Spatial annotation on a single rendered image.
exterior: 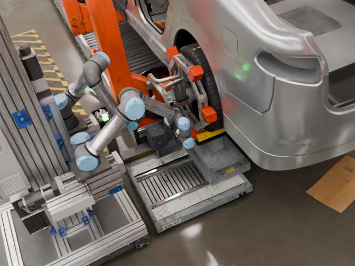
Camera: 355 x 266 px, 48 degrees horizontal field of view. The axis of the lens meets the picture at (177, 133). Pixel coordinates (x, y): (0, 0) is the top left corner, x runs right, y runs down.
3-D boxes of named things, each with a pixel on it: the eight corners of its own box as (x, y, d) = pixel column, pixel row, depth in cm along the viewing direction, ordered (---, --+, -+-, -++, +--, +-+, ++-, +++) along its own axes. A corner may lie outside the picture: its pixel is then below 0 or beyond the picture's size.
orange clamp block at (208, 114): (211, 113, 276) (217, 120, 270) (201, 117, 275) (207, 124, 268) (210, 105, 272) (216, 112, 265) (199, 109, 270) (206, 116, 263)
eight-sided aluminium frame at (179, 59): (212, 140, 291) (205, 76, 257) (204, 143, 289) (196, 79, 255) (181, 103, 331) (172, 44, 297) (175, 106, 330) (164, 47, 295)
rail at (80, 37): (145, 138, 369) (140, 119, 355) (135, 141, 366) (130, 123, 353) (83, 39, 552) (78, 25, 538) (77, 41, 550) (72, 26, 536)
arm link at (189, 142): (195, 136, 247) (196, 146, 252) (187, 127, 255) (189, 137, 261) (184, 141, 245) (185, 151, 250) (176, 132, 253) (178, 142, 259)
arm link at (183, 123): (173, 115, 248) (175, 129, 255) (179, 125, 240) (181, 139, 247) (185, 112, 250) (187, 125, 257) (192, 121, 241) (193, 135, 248)
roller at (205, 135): (231, 131, 311) (230, 125, 307) (196, 144, 304) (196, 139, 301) (227, 126, 315) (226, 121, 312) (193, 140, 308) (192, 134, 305)
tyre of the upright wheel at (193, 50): (211, 105, 343) (251, 135, 288) (186, 114, 338) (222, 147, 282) (196, 30, 312) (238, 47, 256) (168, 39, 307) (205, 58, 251)
